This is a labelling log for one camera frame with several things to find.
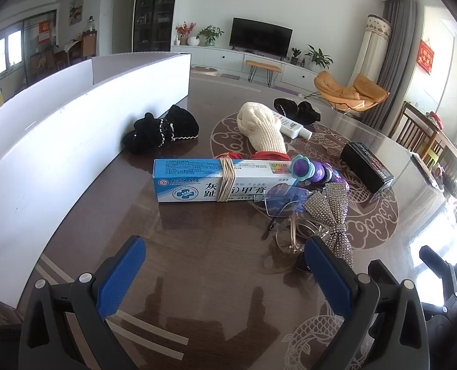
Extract dark flat object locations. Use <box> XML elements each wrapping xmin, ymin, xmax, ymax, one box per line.
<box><xmin>411</xmin><ymin>153</ymin><xmax>445</xmax><ymax>191</ymax></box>

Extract white plastic bottle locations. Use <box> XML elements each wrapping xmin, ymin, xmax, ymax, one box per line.
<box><xmin>272</xmin><ymin>109</ymin><xmax>313</xmax><ymax>140</ymax></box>

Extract black flat television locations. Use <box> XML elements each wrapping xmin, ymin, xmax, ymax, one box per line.
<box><xmin>229</xmin><ymin>17</ymin><xmax>294</xmax><ymax>59</ymax></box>

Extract black cloth with white trim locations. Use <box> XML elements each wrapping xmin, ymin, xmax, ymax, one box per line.
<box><xmin>122</xmin><ymin>104</ymin><xmax>200</xmax><ymax>155</ymax></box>

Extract brown patterned desktop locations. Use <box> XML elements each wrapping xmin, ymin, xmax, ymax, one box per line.
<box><xmin>0</xmin><ymin>74</ymin><xmax>457</xmax><ymax>370</ymax></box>

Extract black cardboard box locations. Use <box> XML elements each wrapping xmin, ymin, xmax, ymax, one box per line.
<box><xmin>340</xmin><ymin>142</ymin><xmax>394</xmax><ymax>194</ymax></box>

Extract white television cabinet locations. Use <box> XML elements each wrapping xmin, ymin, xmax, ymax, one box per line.
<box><xmin>171</xmin><ymin>45</ymin><xmax>321</xmax><ymax>89</ymax></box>

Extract tan rubber band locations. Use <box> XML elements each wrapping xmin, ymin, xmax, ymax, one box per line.
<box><xmin>217</xmin><ymin>157</ymin><xmax>237</xmax><ymax>202</ymax></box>

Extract silver rhinestone bow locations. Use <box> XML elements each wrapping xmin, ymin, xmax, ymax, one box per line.
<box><xmin>303</xmin><ymin>182</ymin><xmax>354</xmax><ymax>268</ymax></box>

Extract clear plastic hair clip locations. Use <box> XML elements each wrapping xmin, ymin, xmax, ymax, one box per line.
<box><xmin>275</xmin><ymin>214</ymin><xmax>331</xmax><ymax>255</ymax></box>

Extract orange lounge chair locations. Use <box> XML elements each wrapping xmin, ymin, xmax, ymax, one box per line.
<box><xmin>304</xmin><ymin>70</ymin><xmax>390</xmax><ymax>114</ymax></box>

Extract red shiny packet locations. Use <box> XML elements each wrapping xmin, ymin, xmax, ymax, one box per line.
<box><xmin>222</xmin><ymin>150</ymin><xmax>291</xmax><ymax>161</ymax></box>

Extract cluttered wooden table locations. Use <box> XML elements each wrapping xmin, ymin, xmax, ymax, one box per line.
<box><xmin>425</xmin><ymin>112</ymin><xmax>457</xmax><ymax>201</ymax></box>

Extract purple toy wand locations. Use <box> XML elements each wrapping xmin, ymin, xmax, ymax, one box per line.
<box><xmin>290</xmin><ymin>154</ymin><xmax>346</xmax><ymax>186</ymax></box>

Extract slatted wooden chair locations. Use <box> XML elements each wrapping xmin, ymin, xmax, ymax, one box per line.
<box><xmin>390</xmin><ymin>101</ymin><xmax>441</xmax><ymax>162</ymax></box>

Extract orange bench with black legs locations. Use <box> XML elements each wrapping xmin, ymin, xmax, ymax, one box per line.
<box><xmin>245</xmin><ymin>60</ymin><xmax>282</xmax><ymax>87</ymax></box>

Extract cream knit glove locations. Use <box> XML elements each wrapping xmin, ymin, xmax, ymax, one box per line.
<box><xmin>237</xmin><ymin>102</ymin><xmax>288</xmax><ymax>154</ymax></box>

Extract dark glass display cabinet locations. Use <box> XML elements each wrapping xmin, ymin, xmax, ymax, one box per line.
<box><xmin>130</xmin><ymin>0</ymin><xmax>181</xmax><ymax>52</ymax></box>

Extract red flowers in vase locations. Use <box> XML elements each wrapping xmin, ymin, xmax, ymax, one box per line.
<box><xmin>174</xmin><ymin>22</ymin><xmax>197</xmax><ymax>46</ymax></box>

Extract framed wall painting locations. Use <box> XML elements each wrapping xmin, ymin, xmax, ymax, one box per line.
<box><xmin>68</xmin><ymin>0</ymin><xmax>85</xmax><ymax>27</ymax></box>

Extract covered standing air conditioner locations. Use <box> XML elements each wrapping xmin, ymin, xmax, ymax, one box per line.
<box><xmin>355</xmin><ymin>14</ymin><xmax>393</xmax><ymax>81</ymax></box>

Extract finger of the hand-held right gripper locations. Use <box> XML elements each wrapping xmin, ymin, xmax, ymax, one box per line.
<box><xmin>368</xmin><ymin>260</ymin><xmax>400</xmax><ymax>290</ymax></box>
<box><xmin>419</xmin><ymin>246</ymin><xmax>457</xmax><ymax>309</ymax></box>

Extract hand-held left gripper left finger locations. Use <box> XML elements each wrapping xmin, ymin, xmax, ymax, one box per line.
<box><xmin>18</xmin><ymin>235</ymin><xmax>148</xmax><ymax>370</ymax></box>

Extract blue and white ointment box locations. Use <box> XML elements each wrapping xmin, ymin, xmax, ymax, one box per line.
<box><xmin>153</xmin><ymin>157</ymin><xmax>295</xmax><ymax>203</ymax></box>

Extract rimless blue-tinted glasses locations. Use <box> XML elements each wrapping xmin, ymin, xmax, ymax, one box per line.
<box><xmin>253</xmin><ymin>183</ymin><xmax>317</xmax><ymax>232</ymax></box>

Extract black velvet cloth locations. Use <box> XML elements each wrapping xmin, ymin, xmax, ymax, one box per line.
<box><xmin>273</xmin><ymin>98</ymin><xmax>321</xmax><ymax>126</ymax></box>

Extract leafy green potted plant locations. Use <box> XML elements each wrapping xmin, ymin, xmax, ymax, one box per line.
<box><xmin>198</xmin><ymin>25</ymin><xmax>224</xmax><ymax>48</ymax></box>

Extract grey curtain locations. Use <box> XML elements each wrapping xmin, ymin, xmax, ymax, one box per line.
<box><xmin>375</xmin><ymin>0</ymin><xmax>425</xmax><ymax>132</ymax></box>

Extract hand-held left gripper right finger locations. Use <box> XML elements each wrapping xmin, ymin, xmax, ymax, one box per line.
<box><xmin>303</xmin><ymin>236</ymin><xmax>431</xmax><ymax>370</ymax></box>

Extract large-leaf potted plant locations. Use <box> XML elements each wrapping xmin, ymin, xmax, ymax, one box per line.
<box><xmin>304</xmin><ymin>44</ymin><xmax>334</xmax><ymax>72</ymax></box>

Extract red wall hanging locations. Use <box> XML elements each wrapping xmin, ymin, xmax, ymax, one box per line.
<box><xmin>416</xmin><ymin>39</ymin><xmax>434</xmax><ymax>75</ymax></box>

